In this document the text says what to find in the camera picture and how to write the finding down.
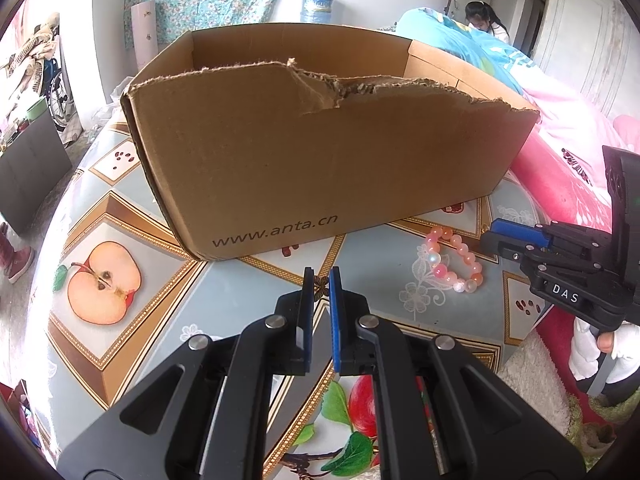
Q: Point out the gold openwork charm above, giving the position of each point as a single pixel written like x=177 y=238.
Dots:
x=321 y=290

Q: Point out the white panelled wardrobe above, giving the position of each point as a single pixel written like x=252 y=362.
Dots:
x=590 y=40

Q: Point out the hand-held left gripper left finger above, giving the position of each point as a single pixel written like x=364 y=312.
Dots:
x=307 y=312

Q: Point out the clear plastic bag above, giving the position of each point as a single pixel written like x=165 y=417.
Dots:
x=110 y=107

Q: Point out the light pink patterned quilt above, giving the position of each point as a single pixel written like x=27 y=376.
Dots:
x=575 y=115

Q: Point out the pile of clothes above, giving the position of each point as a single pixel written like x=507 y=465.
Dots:
x=32 y=50

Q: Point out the dark grey board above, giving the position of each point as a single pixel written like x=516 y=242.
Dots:
x=32 y=170

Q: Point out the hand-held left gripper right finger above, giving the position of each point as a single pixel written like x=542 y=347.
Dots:
x=336 y=320

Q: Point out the white fluffy cloth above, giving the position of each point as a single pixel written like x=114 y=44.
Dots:
x=530 y=370

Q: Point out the person's right hand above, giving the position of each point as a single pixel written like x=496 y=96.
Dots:
x=625 y=360

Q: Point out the white paper roll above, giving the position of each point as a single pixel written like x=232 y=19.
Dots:
x=144 y=35

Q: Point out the blue patterned quilt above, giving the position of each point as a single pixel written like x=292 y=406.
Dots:
x=465 y=45

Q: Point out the blue water jug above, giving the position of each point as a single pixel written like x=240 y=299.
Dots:
x=317 y=7

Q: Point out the brown cardboard box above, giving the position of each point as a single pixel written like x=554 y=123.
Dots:
x=320 y=170

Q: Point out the wheelchair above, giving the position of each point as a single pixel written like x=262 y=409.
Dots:
x=57 y=95

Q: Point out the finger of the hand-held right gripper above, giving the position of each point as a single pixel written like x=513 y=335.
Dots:
x=517 y=229
x=502 y=246

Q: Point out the green basin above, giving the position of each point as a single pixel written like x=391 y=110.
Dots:
x=36 y=109

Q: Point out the hot pink fleece blanket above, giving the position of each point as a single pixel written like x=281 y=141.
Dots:
x=555 y=185

